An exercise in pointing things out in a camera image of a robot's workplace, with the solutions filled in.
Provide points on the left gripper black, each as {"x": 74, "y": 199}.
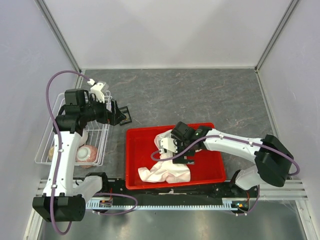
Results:
{"x": 115, "y": 116}

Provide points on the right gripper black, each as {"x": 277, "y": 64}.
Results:
{"x": 180, "y": 159}

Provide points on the white t-shirt daisy print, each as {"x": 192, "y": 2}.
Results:
{"x": 165, "y": 171}

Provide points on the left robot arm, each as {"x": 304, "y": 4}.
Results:
{"x": 60, "y": 200}

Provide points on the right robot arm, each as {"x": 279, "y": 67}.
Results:
{"x": 272, "y": 161}

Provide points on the black brooch tray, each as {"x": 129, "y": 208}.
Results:
{"x": 125, "y": 111}

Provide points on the red plastic bin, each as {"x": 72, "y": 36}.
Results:
{"x": 208, "y": 167}

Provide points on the pink patterned bowl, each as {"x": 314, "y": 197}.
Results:
{"x": 86, "y": 155}

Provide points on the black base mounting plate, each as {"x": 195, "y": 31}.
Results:
{"x": 207, "y": 194}

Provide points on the beige ceramic bowl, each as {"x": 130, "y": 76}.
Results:
{"x": 50, "y": 154}

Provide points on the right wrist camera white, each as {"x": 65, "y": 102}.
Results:
{"x": 169, "y": 144}

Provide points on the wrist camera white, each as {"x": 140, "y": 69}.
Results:
{"x": 99, "y": 89}
{"x": 169, "y": 144}

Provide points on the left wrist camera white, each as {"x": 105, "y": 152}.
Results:
{"x": 99, "y": 89}

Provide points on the white wire dish rack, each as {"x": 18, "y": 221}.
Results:
{"x": 97, "y": 134}

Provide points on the slotted cable duct rail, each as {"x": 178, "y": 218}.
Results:
{"x": 96, "y": 204}

